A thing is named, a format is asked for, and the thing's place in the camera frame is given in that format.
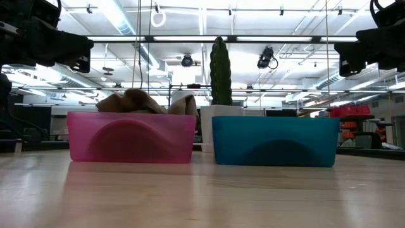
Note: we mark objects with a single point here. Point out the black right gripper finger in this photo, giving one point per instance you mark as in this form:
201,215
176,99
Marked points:
351,68
349,50

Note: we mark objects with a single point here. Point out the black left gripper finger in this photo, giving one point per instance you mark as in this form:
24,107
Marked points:
77,47
82,66

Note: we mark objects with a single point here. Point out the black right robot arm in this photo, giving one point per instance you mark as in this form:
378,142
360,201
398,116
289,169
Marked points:
392,16

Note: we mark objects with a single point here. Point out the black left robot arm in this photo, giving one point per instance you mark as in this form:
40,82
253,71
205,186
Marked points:
31,8

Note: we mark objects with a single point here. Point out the red storage crates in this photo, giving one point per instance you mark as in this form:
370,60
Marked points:
351,111

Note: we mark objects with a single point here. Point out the black shelf rack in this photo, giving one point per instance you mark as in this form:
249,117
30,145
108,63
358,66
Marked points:
357,117

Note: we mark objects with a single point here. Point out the pink translucent plastic bin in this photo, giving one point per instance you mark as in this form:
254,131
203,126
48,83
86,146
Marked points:
133,139

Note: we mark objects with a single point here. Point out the blue translucent plastic bin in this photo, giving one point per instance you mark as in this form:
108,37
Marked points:
275,142

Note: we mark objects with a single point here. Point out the black overhead crossbar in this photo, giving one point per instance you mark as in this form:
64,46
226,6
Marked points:
231,39

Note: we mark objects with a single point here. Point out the white plant pot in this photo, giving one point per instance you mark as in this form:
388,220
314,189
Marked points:
207,126

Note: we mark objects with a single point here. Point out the thin black horizontal rail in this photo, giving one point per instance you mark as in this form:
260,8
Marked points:
284,90

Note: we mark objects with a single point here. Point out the small black ceiling camera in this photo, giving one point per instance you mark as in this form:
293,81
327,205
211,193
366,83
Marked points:
187,60

